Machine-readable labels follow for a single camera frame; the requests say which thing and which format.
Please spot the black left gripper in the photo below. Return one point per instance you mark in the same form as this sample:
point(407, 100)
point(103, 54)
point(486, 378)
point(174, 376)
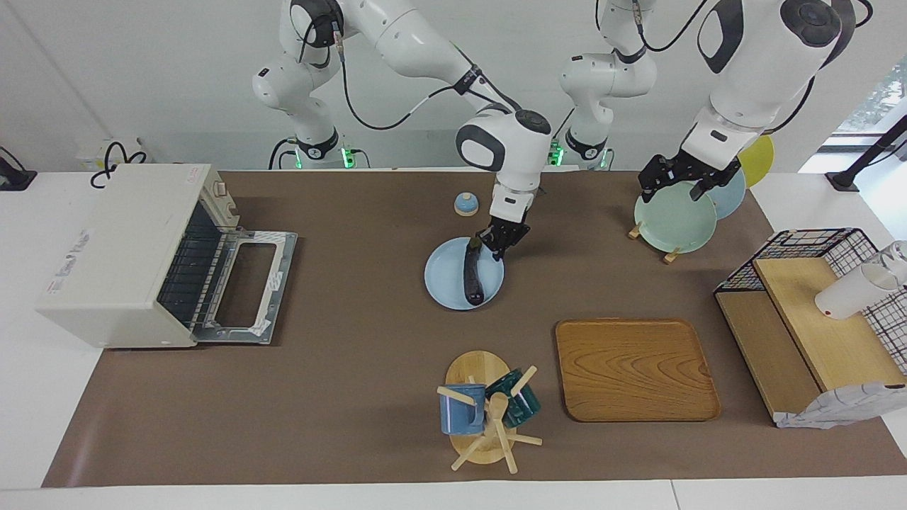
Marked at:
point(691, 168)

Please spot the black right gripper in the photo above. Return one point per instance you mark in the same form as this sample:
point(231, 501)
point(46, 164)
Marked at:
point(506, 234)

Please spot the dark purple eggplant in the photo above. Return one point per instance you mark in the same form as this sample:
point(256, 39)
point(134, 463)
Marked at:
point(472, 283)

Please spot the light blue plate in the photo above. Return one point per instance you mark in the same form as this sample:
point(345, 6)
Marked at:
point(443, 276)

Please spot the toaster oven glass door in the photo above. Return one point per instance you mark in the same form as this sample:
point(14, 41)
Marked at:
point(281, 283)

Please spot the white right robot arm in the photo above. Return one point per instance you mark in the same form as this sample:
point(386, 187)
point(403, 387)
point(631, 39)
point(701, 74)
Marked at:
point(425, 49)

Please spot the cream toaster oven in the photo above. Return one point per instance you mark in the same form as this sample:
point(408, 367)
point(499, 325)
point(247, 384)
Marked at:
point(106, 269)

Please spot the pale green plate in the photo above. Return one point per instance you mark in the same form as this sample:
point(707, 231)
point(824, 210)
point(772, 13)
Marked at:
point(673, 223)

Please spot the small blue lid wooden knob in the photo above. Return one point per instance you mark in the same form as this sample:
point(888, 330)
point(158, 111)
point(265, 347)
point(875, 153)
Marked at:
point(466, 205)

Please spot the wooden plate rack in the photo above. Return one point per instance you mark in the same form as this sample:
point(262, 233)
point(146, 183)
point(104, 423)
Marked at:
point(634, 231)

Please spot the pale blue racked plate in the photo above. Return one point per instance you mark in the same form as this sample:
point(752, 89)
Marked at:
point(731, 202)

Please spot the yellow plate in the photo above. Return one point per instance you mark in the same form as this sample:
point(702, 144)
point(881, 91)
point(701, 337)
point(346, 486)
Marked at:
point(759, 159)

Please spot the wooden mug tree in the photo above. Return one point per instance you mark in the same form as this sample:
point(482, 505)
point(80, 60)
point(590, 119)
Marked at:
point(476, 367)

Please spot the dark green mug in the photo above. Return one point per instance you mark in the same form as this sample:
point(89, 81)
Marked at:
point(524, 407)

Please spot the blue mug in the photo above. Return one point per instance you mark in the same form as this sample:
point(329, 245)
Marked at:
point(457, 418)

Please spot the wooden serving tray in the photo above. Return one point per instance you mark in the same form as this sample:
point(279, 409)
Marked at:
point(631, 368)

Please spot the black stand leg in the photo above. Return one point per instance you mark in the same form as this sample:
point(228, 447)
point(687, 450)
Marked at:
point(868, 156)

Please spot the white cup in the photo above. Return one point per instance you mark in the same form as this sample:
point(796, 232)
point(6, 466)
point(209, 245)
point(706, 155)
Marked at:
point(847, 296)

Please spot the brown table mat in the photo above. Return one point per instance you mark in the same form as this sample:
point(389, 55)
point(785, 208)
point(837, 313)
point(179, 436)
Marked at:
point(340, 397)

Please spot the wooden shelf box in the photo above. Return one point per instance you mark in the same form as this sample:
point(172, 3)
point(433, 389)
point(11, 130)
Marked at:
point(829, 340)

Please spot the window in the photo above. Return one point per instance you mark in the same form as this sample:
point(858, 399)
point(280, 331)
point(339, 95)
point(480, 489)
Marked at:
point(882, 92)

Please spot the clear glass cup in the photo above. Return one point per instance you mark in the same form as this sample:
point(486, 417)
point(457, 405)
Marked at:
point(896, 258)

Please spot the white grey patterned cloth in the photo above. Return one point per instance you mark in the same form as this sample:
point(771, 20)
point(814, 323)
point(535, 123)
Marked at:
point(836, 409)

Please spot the white wall socket box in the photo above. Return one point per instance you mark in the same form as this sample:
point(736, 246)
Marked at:
point(88, 154)

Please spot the black clamp mount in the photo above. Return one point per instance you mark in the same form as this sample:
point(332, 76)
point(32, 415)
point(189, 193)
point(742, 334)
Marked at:
point(14, 177)

